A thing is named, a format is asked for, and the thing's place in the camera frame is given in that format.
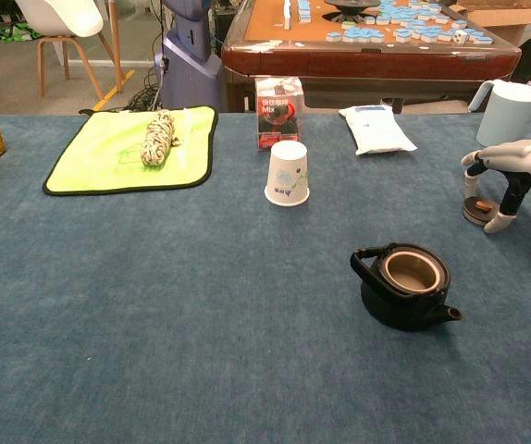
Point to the small black lid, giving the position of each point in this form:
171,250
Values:
476,213

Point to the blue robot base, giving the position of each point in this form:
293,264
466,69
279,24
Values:
187,60

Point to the light blue pitcher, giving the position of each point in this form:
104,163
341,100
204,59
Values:
510,115

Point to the white face mahjong tile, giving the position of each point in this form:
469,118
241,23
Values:
461,36

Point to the white wet wipes pack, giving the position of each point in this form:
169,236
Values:
376,131

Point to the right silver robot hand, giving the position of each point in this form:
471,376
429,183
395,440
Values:
520,157

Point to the white chair wooden legs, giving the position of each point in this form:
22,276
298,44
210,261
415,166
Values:
62,18

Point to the blue white mahjong tile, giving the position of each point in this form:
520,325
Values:
331,37
484,39

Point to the brown mahjong table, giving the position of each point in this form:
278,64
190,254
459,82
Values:
339,62

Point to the green cloth black border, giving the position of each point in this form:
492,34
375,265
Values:
103,157

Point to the clear box red black contents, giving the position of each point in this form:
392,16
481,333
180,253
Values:
279,115

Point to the blue table mat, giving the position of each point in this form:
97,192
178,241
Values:
154,300

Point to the white paper cup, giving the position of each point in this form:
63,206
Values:
287,176

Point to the cardboard box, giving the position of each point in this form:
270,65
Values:
497,16

